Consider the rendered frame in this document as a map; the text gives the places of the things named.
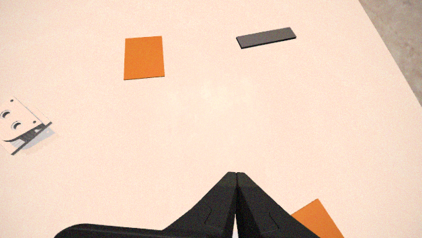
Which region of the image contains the orange flat square plate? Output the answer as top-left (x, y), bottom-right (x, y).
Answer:
top-left (291, 198), bottom-right (344, 238)

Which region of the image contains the orange flat bar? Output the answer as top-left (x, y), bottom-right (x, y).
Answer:
top-left (124, 36), bottom-right (165, 80)

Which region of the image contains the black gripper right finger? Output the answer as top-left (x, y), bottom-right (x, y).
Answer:
top-left (236, 172), bottom-right (320, 238)

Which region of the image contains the white plate with two round holes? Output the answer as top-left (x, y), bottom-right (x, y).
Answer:
top-left (0, 95), bottom-right (46, 142)

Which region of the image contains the dark grey flat bar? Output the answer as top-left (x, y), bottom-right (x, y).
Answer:
top-left (236, 27), bottom-right (297, 49)

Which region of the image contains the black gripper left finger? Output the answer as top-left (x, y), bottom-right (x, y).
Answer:
top-left (54, 171), bottom-right (237, 238)

